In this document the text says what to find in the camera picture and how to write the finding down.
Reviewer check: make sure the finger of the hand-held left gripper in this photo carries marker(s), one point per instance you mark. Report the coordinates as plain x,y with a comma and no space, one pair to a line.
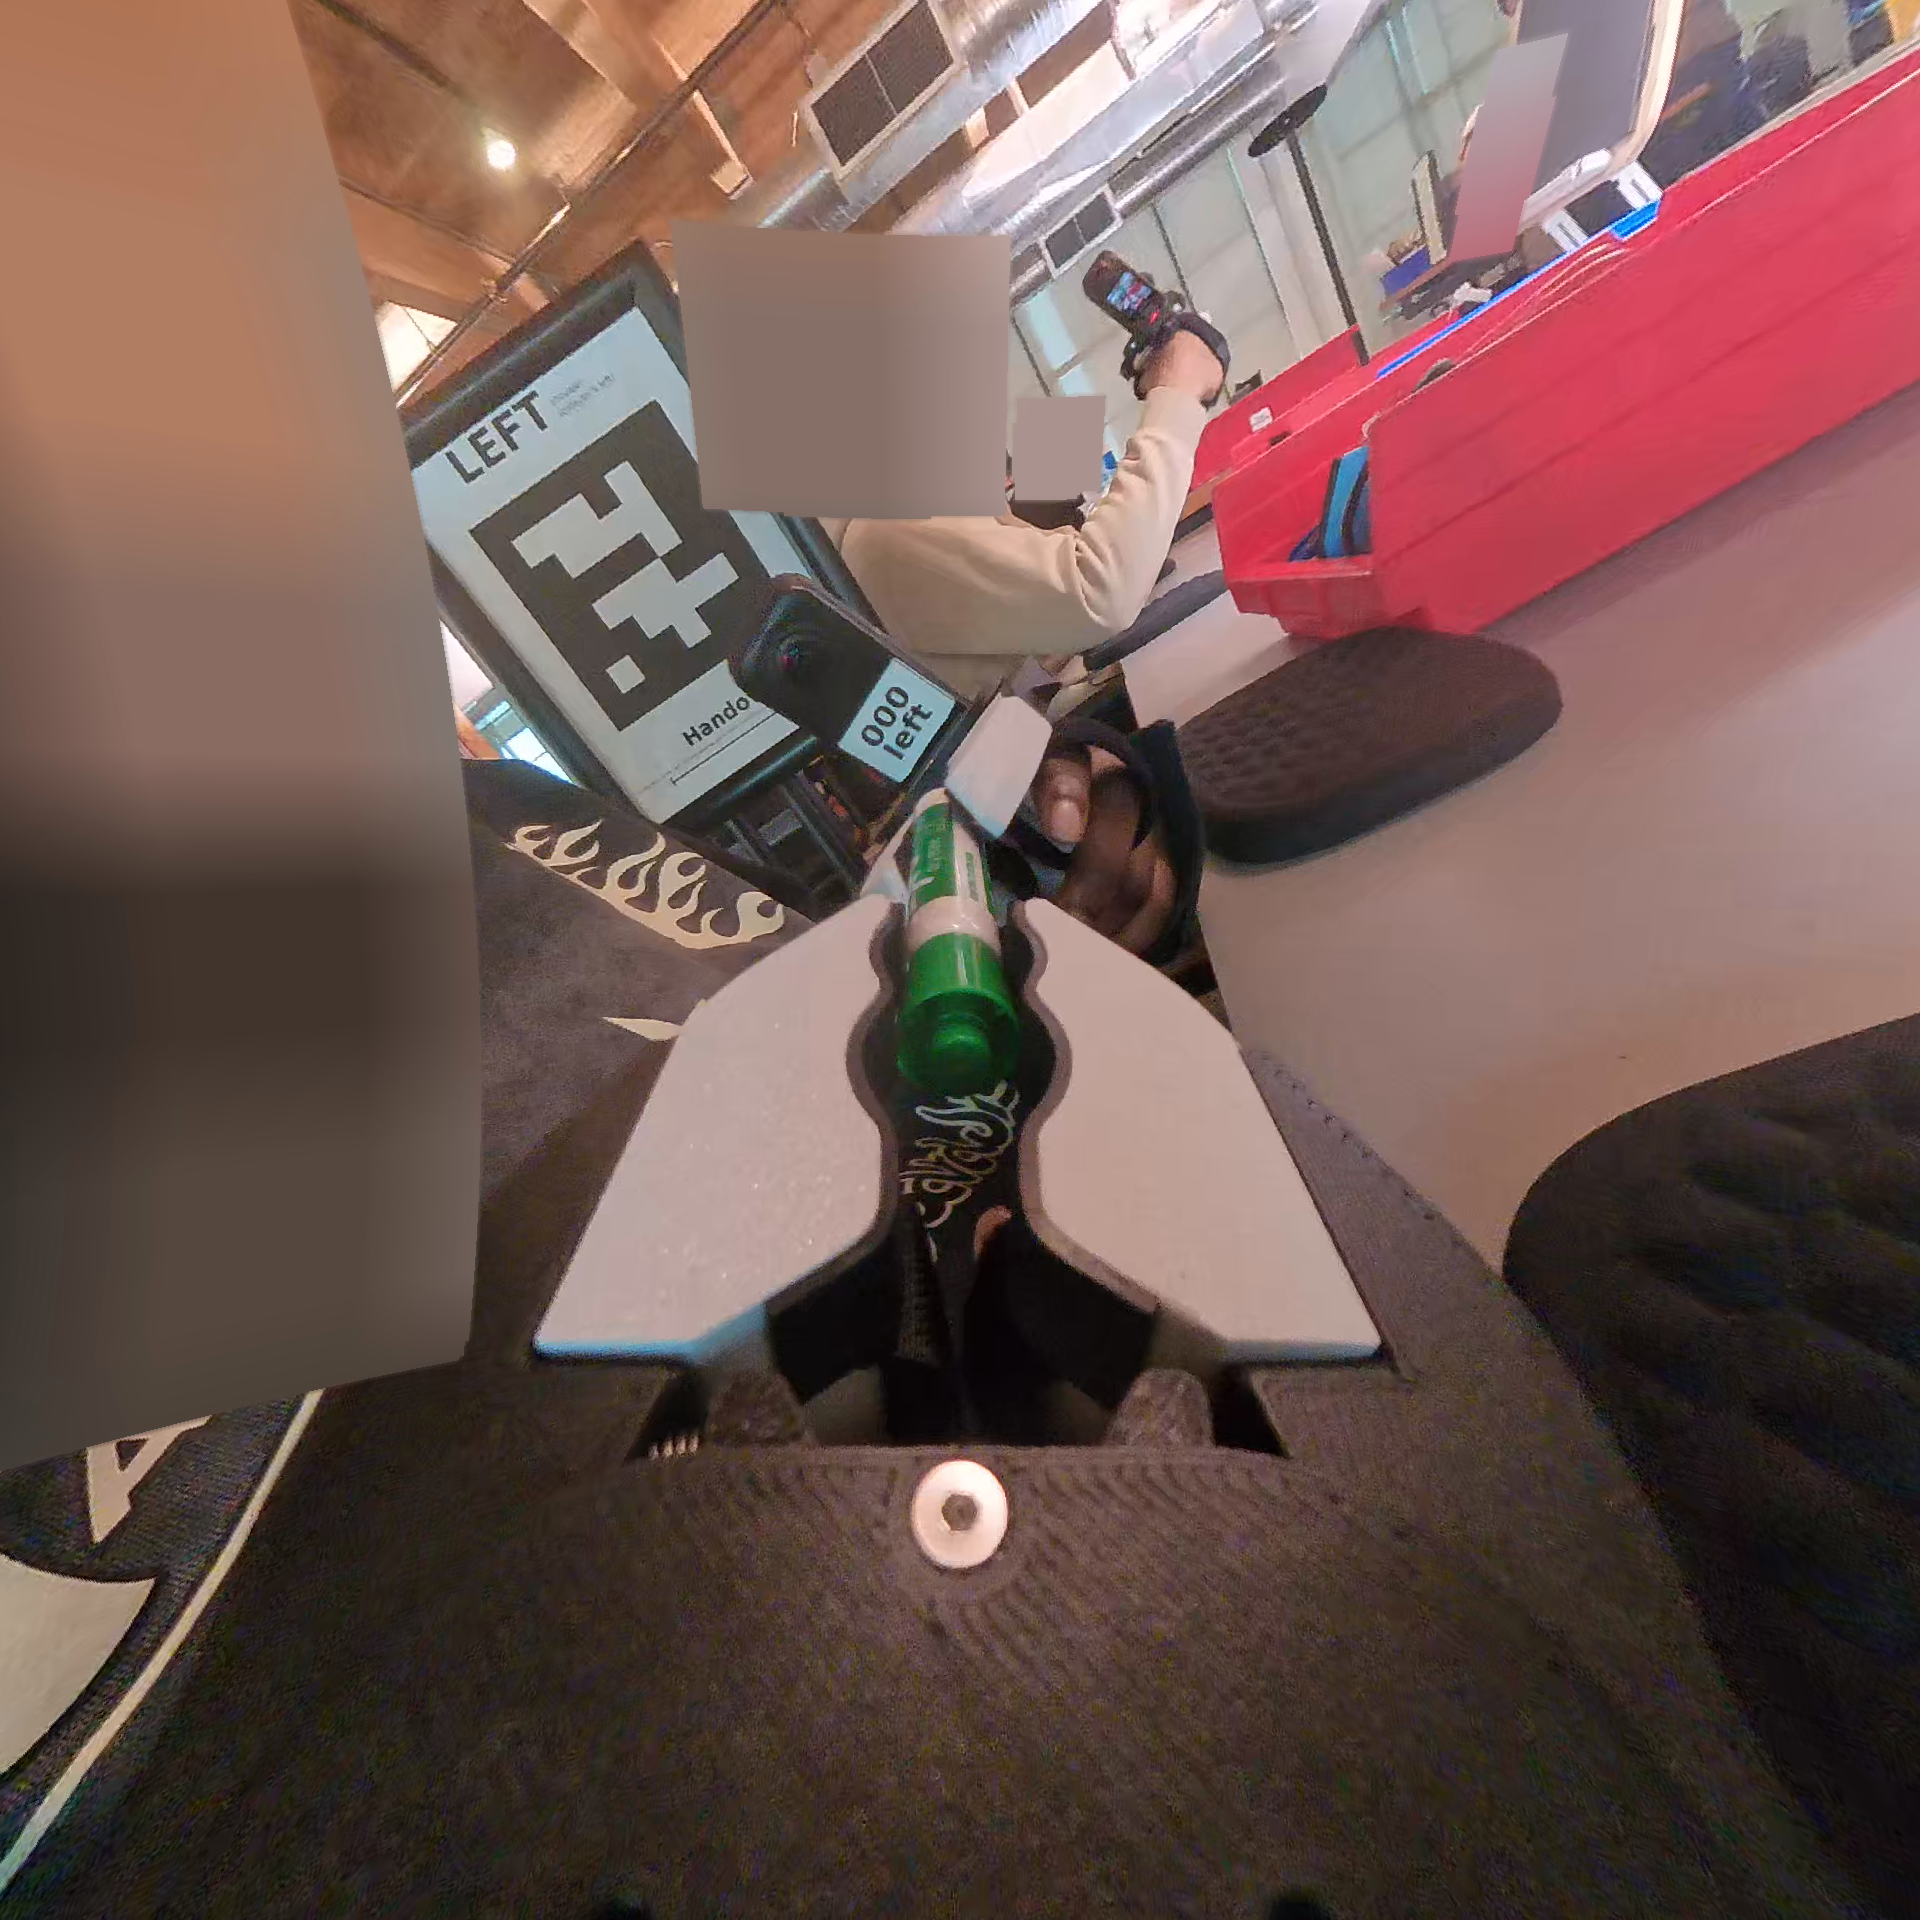
889,859

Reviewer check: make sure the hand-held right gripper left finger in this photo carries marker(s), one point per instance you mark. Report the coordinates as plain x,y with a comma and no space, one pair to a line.
736,1170

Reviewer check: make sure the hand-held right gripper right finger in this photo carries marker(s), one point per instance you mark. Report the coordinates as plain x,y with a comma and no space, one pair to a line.
1186,1187

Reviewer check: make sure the green white marker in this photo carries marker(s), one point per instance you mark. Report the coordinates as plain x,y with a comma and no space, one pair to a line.
961,991

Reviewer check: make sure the red plastic bin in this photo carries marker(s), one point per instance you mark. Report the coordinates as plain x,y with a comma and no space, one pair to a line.
1621,362

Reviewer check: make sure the person's left hand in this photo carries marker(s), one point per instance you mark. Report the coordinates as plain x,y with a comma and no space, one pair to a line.
1115,856

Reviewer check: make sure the printed marker sign board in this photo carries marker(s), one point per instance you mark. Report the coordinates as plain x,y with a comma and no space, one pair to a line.
601,573

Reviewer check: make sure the black office chair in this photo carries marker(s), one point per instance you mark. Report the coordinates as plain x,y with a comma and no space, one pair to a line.
1154,624

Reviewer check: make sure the black dimpled pad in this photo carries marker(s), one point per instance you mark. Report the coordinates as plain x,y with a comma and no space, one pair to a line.
1380,737
1772,1441

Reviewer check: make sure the small red bin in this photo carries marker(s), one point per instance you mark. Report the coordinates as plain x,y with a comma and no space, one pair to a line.
1275,405

